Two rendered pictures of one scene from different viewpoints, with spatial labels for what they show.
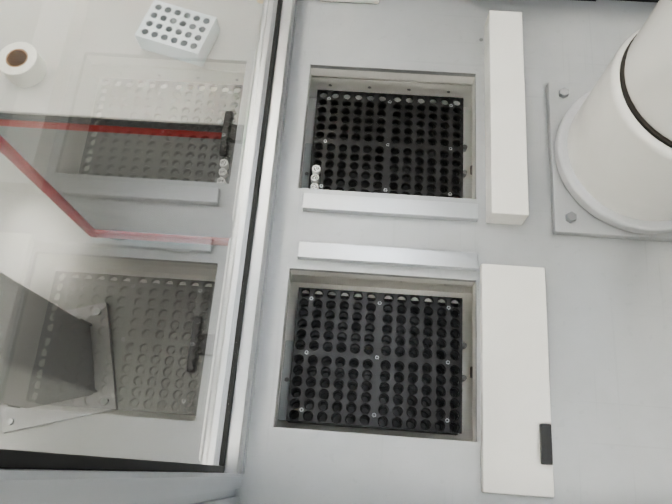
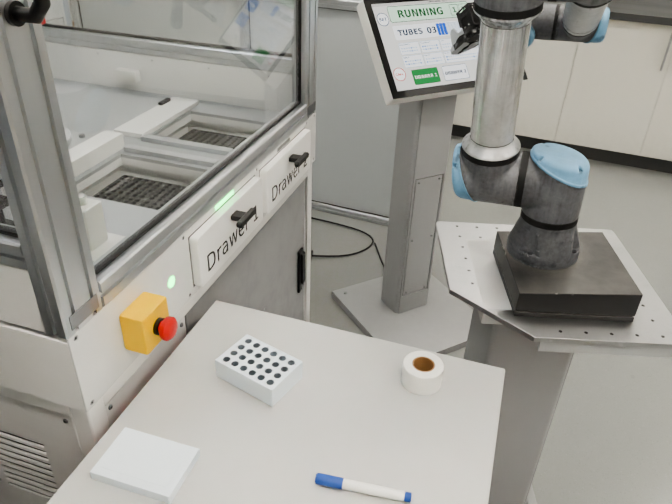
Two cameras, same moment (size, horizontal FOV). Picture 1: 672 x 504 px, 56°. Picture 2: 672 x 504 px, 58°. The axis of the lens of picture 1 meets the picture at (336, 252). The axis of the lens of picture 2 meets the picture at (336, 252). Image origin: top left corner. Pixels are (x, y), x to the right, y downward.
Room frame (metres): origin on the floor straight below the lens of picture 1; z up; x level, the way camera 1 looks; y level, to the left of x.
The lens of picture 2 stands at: (1.49, 0.55, 1.51)
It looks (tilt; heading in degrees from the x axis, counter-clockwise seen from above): 32 degrees down; 192
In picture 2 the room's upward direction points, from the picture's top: 2 degrees clockwise
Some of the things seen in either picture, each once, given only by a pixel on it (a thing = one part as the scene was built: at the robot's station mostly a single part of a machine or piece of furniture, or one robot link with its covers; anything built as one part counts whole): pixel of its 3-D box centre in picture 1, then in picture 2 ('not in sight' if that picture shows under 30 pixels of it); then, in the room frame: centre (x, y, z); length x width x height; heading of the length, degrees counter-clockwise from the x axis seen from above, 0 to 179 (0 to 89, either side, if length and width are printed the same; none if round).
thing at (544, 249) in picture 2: not in sight; (545, 230); (0.30, 0.77, 0.87); 0.15 x 0.15 x 0.10
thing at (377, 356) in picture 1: (375, 361); not in sight; (0.14, -0.05, 0.87); 0.22 x 0.18 x 0.06; 85
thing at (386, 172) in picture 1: (386, 155); not in sight; (0.46, -0.08, 0.87); 0.22 x 0.18 x 0.06; 85
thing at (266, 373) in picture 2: not in sight; (259, 368); (0.76, 0.28, 0.78); 0.12 x 0.08 x 0.04; 69
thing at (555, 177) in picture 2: not in sight; (552, 181); (0.30, 0.75, 0.99); 0.13 x 0.12 x 0.14; 84
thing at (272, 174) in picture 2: not in sight; (287, 168); (0.16, 0.15, 0.87); 0.29 x 0.02 x 0.11; 175
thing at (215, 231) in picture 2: not in sight; (230, 227); (0.48, 0.12, 0.87); 0.29 x 0.02 x 0.11; 175
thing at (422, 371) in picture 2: not in sight; (422, 372); (0.70, 0.55, 0.78); 0.07 x 0.07 x 0.04
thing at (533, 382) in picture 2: not in sight; (504, 395); (0.30, 0.77, 0.38); 0.30 x 0.30 x 0.76; 11
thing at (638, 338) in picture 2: not in sight; (540, 295); (0.29, 0.79, 0.70); 0.45 x 0.44 x 0.12; 101
